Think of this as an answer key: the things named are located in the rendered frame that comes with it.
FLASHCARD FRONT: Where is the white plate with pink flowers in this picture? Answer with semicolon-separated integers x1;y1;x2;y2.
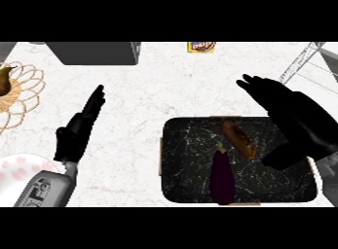
0;154;62;208

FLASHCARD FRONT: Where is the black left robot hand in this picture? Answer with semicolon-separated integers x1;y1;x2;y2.
52;84;106;164

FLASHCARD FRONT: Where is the purple eggplant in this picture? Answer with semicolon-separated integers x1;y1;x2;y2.
208;141;238;206

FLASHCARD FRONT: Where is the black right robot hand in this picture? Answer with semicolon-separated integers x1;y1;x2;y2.
235;73;338;171

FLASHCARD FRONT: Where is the dark grey appliance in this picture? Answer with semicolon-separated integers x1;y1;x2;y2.
44;42;142;66

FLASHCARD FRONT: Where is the yellow snack packet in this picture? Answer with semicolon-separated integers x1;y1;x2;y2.
186;42;217;53

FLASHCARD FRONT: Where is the wicker placemat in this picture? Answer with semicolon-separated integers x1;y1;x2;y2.
0;60;47;143

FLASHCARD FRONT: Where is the silver wire tiered shelf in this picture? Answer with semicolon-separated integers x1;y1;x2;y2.
278;42;338;105

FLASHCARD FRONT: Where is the brown sweet potato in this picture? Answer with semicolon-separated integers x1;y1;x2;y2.
219;120;258;160

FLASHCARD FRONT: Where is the black marble tray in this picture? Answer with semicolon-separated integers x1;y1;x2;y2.
157;115;319;207

